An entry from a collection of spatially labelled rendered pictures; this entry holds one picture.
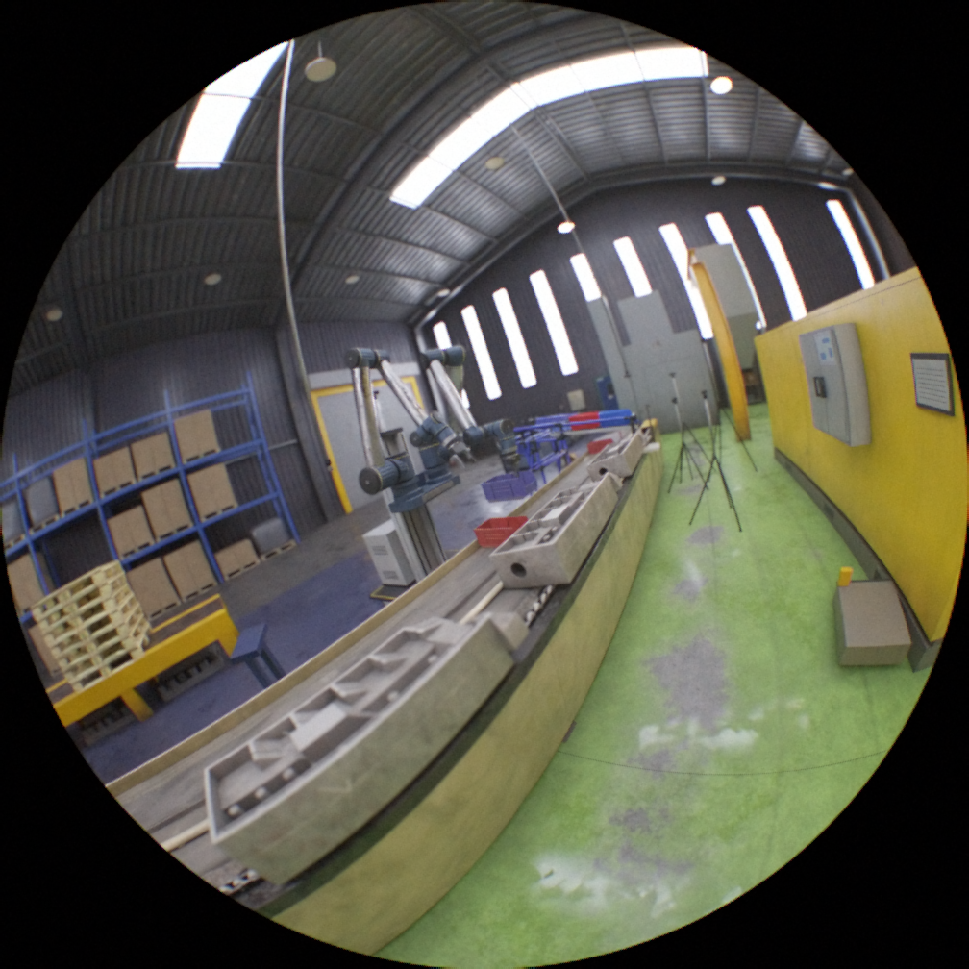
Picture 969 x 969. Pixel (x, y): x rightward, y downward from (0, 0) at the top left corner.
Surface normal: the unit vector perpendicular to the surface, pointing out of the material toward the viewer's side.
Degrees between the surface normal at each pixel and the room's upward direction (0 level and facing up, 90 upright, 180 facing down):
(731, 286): 90
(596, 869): 0
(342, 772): 80
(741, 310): 90
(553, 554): 90
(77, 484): 90
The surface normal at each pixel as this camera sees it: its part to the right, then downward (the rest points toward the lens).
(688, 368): -0.56, 0.32
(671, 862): -0.29, -0.94
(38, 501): 0.77, -0.07
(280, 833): 0.72, -0.28
